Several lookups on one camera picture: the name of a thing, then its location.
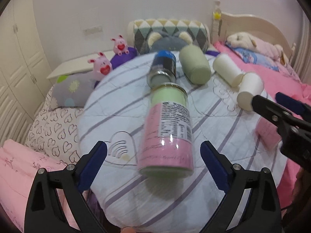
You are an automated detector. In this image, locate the green pink labelled can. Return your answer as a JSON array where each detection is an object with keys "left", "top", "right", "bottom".
[{"left": 138, "top": 83, "right": 194, "bottom": 178}]

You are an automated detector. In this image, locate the pink plastic cup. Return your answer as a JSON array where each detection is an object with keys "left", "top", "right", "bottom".
[{"left": 255, "top": 117, "right": 281, "bottom": 150}]

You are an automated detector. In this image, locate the white paper cup near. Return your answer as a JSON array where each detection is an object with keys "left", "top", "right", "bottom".
[{"left": 237, "top": 72, "right": 264, "bottom": 111}]

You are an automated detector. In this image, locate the white paper cup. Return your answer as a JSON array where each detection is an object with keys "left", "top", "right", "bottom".
[
  {"left": 212, "top": 53, "right": 244, "bottom": 87},
  {"left": 237, "top": 72, "right": 264, "bottom": 111}
]

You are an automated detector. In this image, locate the white paper cup far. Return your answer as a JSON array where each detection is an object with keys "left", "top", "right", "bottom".
[{"left": 212, "top": 53, "right": 244, "bottom": 87}]

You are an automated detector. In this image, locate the pale green cup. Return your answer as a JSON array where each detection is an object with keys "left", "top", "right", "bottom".
[{"left": 179, "top": 45, "right": 211, "bottom": 85}]

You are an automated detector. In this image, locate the pink bedspread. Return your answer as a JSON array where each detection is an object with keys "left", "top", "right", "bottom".
[{"left": 214, "top": 42, "right": 310, "bottom": 207}]

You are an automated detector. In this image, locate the pink folded blanket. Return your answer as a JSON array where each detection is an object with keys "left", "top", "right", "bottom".
[{"left": 1, "top": 139, "right": 66, "bottom": 232}]

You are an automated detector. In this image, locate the blue cartoon pillow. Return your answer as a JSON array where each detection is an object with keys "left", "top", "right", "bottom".
[{"left": 225, "top": 42, "right": 280, "bottom": 72}]

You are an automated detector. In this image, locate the striped white quilt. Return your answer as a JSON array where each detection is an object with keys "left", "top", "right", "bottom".
[{"left": 78, "top": 54, "right": 287, "bottom": 232}]

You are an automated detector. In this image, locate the heart pattern sheet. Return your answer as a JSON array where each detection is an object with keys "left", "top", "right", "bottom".
[{"left": 25, "top": 89, "right": 84, "bottom": 165}]

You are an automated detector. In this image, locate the cream wooden headboard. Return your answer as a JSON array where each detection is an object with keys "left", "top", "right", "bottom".
[{"left": 210, "top": 0, "right": 296, "bottom": 64}]

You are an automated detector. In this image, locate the yellow star sticker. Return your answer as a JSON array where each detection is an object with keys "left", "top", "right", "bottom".
[{"left": 213, "top": 12, "right": 221, "bottom": 21}]

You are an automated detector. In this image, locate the grey flower pillow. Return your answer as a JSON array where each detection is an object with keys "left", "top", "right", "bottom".
[{"left": 50, "top": 72, "right": 96, "bottom": 110}]

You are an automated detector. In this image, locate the blue black can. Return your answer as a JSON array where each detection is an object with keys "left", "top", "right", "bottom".
[{"left": 147, "top": 50, "right": 176, "bottom": 88}]

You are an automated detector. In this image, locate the grey cat plush cushion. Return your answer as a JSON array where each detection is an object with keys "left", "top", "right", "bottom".
[{"left": 147, "top": 31, "right": 193, "bottom": 53}]

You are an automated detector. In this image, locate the cream wardrobe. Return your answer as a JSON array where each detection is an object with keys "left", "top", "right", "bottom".
[{"left": 1, "top": 0, "right": 52, "bottom": 144}]

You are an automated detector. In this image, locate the white nightstand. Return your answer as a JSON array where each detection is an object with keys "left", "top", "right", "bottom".
[{"left": 46, "top": 50, "right": 115, "bottom": 80}]

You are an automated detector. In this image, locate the pink pig plush near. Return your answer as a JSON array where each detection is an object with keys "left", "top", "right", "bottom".
[{"left": 87, "top": 52, "right": 113, "bottom": 81}]

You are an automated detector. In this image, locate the pink pig plush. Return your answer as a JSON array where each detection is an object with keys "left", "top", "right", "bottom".
[
  {"left": 87, "top": 52, "right": 113, "bottom": 81},
  {"left": 111, "top": 35, "right": 129, "bottom": 56}
]

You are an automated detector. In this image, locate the diamond pattern bolster pillow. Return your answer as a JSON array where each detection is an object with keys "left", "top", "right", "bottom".
[{"left": 127, "top": 18, "right": 210, "bottom": 54}]

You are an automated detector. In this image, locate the pink pig plush far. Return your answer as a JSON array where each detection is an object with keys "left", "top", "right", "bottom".
[{"left": 111, "top": 35, "right": 129, "bottom": 56}]

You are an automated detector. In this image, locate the wall socket plate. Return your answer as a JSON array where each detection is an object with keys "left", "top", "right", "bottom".
[{"left": 83, "top": 25, "right": 102, "bottom": 35}]

